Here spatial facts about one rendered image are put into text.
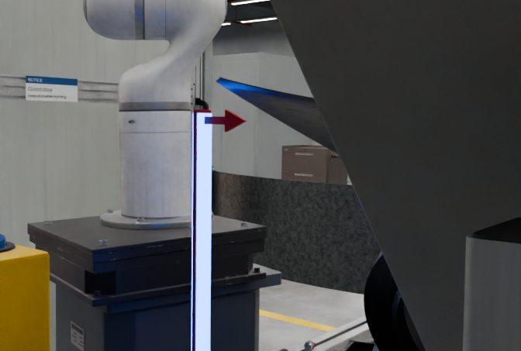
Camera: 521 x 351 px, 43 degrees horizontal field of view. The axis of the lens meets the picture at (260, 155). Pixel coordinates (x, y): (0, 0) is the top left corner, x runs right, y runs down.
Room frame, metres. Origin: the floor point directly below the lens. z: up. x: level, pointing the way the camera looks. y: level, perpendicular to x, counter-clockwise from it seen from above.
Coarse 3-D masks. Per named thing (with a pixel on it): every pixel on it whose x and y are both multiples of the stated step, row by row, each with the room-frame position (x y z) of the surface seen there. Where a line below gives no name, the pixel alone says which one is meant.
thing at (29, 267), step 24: (0, 264) 0.50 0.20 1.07; (24, 264) 0.51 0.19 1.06; (48, 264) 0.53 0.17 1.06; (0, 288) 0.50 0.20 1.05; (24, 288) 0.51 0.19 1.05; (48, 288) 0.53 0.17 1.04; (0, 312) 0.50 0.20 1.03; (24, 312) 0.51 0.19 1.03; (48, 312) 0.53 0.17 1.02; (0, 336) 0.50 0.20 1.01; (24, 336) 0.51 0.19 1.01; (48, 336) 0.53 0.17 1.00
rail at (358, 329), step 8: (360, 320) 1.05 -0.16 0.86; (344, 328) 1.00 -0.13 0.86; (352, 328) 1.01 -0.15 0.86; (360, 328) 1.01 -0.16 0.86; (368, 328) 1.01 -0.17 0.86; (320, 336) 0.96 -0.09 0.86; (328, 336) 0.96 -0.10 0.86; (336, 336) 0.98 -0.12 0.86; (344, 336) 0.96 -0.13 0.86; (352, 336) 0.97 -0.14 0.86; (360, 336) 0.98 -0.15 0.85; (368, 336) 1.00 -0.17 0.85; (320, 344) 0.95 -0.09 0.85; (328, 344) 0.93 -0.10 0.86; (336, 344) 0.93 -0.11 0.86; (344, 344) 0.95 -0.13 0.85
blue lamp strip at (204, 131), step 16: (208, 128) 0.72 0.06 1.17; (208, 144) 0.72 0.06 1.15; (208, 160) 0.72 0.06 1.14; (208, 176) 0.72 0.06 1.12; (208, 192) 0.72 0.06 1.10; (208, 208) 0.72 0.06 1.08; (208, 224) 0.72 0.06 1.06; (208, 240) 0.72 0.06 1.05; (208, 256) 0.72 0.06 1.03; (208, 272) 0.72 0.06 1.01; (208, 288) 0.72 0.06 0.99; (208, 304) 0.73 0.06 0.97; (208, 320) 0.73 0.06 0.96; (208, 336) 0.73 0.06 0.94
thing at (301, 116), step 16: (224, 80) 0.58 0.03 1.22; (240, 96) 0.62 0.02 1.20; (256, 96) 0.60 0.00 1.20; (272, 96) 0.57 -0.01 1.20; (288, 96) 0.55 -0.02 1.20; (304, 96) 0.54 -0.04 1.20; (272, 112) 0.66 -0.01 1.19; (288, 112) 0.64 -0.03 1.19; (304, 112) 0.63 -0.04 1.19; (304, 128) 0.69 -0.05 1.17; (320, 128) 0.67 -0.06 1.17; (320, 144) 0.73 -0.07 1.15
